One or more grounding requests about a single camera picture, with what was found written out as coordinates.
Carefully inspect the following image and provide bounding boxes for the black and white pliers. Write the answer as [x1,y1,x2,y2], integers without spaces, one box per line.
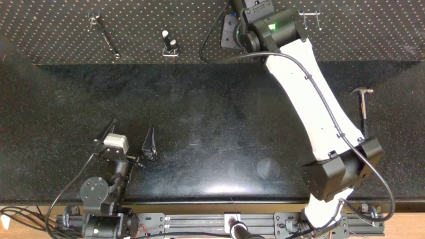
[161,29,180,64]

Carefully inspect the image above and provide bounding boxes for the wrench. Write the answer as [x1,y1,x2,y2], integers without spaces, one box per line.
[88,11,122,60]

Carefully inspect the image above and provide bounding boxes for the hammer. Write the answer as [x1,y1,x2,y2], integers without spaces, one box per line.
[350,86,375,139]

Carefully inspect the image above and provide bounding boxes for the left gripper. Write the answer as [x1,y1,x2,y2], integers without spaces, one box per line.
[92,118,159,169]

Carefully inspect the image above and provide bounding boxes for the black pegboard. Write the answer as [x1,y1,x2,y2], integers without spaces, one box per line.
[0,0,425,66]

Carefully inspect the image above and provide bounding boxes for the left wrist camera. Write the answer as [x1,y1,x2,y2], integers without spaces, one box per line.
[103,132,130,155]

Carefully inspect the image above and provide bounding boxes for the mounting rail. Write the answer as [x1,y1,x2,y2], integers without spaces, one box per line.
[54,202,386,239]

